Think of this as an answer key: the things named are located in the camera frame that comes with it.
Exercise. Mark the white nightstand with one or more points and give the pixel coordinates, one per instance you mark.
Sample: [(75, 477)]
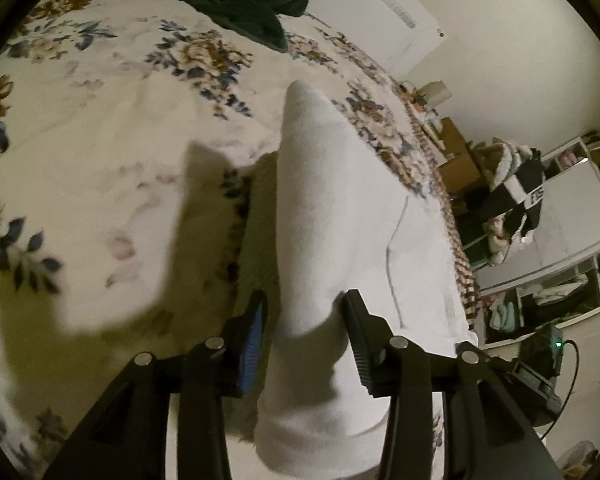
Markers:
[(430, 122)]

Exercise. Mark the white headboard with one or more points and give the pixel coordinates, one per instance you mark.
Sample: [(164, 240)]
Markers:
[(397, 34)]

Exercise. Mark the white wardrobe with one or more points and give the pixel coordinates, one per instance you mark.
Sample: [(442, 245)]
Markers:
[(556, 278)]

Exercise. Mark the white pants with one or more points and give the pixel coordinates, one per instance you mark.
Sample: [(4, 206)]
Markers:
[(322, 215)]

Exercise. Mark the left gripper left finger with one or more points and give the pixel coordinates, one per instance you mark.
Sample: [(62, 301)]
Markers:
[(125, 434)]

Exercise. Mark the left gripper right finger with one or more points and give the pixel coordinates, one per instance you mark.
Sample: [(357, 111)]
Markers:
[(485, 434)]

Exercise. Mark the cardboard box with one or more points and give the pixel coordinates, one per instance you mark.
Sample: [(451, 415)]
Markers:
[(460, 172)]

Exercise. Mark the floral bed cover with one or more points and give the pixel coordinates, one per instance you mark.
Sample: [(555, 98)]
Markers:
[(100, 102)]

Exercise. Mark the black white jacket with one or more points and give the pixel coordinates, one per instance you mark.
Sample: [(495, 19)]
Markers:
[(510, 211)]

